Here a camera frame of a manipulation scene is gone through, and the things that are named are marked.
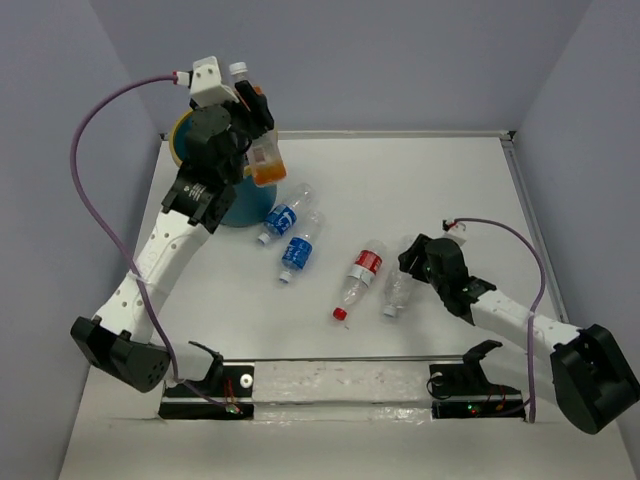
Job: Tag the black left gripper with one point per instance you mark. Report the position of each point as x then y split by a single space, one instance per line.
260 120

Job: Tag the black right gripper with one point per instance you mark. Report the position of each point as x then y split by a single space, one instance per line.
408 257

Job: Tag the clear bottle blue cap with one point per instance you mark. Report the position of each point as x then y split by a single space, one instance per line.
399 286

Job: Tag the clear bottle red label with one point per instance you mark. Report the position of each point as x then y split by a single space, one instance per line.
360 277

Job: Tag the orange label tea bottle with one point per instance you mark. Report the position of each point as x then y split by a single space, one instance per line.
264 157

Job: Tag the blue label bottle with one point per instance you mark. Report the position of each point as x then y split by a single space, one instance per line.
286 213
300 246

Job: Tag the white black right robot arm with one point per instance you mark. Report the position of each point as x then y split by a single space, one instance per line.
592 382

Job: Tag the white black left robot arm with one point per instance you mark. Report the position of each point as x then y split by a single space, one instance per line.
124 337

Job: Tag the teal bin yellow rim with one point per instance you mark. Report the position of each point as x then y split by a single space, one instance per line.
252 203

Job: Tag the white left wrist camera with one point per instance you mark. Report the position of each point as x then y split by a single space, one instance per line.
205 83

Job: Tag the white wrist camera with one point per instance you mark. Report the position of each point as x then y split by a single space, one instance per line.
454 228
205 83

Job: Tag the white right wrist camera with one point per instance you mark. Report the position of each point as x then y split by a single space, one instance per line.
454 228

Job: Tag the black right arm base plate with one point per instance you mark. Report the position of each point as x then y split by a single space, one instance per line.
461 390

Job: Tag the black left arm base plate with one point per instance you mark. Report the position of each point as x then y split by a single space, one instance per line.
225 393

